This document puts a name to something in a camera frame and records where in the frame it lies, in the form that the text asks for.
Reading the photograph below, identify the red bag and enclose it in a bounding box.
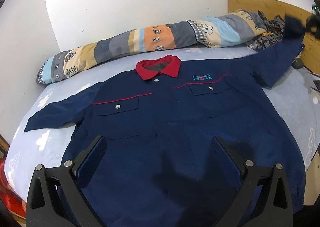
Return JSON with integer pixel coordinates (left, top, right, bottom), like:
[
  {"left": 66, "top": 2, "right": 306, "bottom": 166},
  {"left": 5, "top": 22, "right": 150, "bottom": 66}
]
[{"left": 0, "top": 158, "right": 26, "bottom": 218}]

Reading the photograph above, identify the light blue cloud bedsheet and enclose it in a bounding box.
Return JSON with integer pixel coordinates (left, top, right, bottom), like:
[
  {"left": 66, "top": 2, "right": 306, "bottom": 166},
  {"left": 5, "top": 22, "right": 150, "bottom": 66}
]
[{"left": 4, "top": 45, "right": 319, "bottom": 199}]

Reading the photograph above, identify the wooden headboard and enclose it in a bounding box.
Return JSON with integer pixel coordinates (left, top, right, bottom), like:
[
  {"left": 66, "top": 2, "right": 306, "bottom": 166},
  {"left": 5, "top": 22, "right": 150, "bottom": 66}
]
[{"left": 228, "top": 0, "right": 320, "bottom": 74}]

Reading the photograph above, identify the navy work jacket red collar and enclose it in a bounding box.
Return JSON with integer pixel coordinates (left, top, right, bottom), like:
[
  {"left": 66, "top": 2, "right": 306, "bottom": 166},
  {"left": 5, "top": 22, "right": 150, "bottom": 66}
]
[{"left": 25, "top": 16, "right": 305, "bottom": 226}]

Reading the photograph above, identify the dark patterned pillow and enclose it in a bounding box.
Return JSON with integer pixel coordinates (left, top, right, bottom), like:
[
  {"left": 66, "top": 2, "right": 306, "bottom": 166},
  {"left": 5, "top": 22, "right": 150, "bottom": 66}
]
[{"left": 245, "top": 11, "right": 285, "bottom": 51}]

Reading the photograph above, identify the patchwork rolled quilt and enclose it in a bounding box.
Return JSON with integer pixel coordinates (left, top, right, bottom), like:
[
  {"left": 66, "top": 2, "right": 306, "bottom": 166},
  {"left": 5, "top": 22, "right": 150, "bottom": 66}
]
[{"left": 36, "top": 10, "right": 267, "bottom": 84}]

